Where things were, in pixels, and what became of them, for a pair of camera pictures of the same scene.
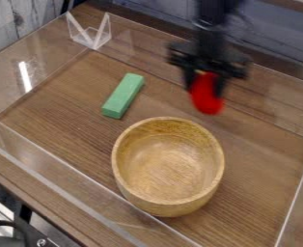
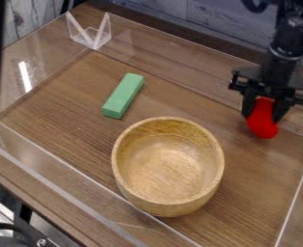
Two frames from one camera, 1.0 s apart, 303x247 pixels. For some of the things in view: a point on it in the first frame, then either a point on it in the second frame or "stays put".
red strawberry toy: [207, 101] to [260, 123]
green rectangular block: [123, 96] stays put
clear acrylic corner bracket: [91, 37] stays put
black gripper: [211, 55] to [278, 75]
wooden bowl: [168, 162] stays put
